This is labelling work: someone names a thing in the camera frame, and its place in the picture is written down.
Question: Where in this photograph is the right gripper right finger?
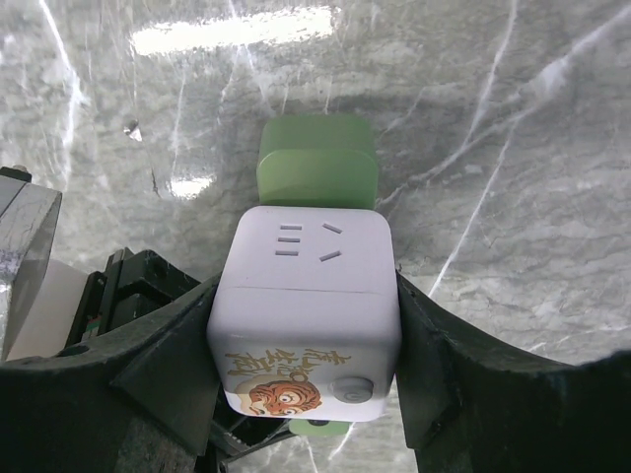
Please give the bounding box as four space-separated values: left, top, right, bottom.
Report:
395 278 630 472

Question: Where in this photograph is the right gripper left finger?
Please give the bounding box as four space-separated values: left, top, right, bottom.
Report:
1 280 219 472

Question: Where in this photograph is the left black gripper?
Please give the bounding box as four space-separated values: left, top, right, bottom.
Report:
61 248 202 355

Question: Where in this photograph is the white cube adapter tiger print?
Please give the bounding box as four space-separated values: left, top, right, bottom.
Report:
207 206 401 423

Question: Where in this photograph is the green power strip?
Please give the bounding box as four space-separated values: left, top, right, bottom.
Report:
254 112 380 439

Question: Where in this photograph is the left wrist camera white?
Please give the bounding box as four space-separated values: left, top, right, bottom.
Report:
1 167 88 362

